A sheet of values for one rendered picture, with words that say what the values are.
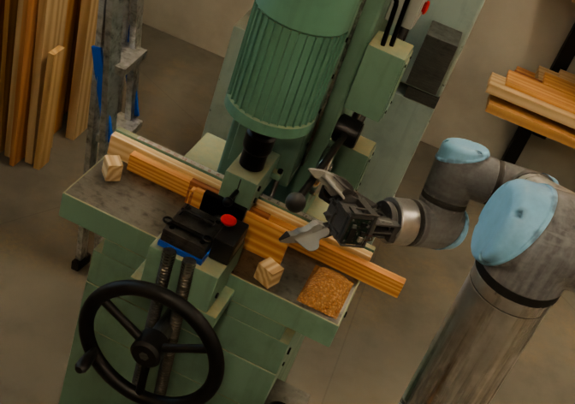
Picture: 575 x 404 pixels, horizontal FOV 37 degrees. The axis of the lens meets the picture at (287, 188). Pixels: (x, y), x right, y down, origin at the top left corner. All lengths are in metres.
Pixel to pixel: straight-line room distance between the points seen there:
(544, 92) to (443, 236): 2.06
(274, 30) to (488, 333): 0.65
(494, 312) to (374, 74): 0.75
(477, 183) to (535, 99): 2.00
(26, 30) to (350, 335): 1.49
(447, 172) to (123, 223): 0.63
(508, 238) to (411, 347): 2.05
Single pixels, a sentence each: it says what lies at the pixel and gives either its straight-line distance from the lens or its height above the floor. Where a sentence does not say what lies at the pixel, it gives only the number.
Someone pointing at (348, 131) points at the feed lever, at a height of 1.13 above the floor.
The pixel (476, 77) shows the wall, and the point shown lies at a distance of 4.10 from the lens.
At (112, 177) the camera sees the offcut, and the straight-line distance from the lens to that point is 1.81.
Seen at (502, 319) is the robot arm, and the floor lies 1.32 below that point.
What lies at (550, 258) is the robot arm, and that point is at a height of 1.44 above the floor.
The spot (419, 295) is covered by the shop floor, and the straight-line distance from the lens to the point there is 3.32.
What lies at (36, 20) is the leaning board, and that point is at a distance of 3.06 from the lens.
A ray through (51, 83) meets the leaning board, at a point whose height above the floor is 0.37.
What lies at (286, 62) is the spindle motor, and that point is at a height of 1.32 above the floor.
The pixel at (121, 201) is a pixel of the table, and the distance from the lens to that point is 1.77.
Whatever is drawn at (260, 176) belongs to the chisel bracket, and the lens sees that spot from 1.71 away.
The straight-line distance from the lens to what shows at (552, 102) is 3.65.
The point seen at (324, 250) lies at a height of 0.93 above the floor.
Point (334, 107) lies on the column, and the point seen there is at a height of 1.14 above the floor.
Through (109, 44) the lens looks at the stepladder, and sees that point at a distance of 2.46.
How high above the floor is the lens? 1.99
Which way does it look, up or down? 34 degrees down
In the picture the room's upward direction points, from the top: 20 degrees clockwise
